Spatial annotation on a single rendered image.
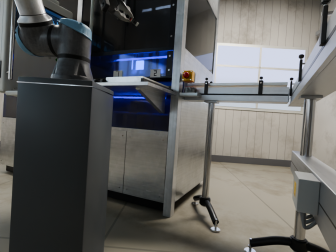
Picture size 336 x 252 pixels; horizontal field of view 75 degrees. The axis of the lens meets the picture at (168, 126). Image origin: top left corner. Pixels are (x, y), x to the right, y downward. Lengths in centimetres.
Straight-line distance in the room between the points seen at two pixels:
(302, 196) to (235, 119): 358
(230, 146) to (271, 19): 242
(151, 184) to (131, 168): 21
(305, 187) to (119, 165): 139
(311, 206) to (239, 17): 418
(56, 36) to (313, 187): 94
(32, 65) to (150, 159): 111
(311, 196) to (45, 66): 186
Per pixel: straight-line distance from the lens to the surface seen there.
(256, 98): 155
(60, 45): 92
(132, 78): 130
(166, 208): 167
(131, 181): 177
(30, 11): 98
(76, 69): 87
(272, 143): 447
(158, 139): 160
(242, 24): 462
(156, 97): 147
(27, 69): 193
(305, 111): 127
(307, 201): 72
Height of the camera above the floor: 67
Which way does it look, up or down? 1 degrees down
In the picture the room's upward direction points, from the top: 4 degrees clockwise
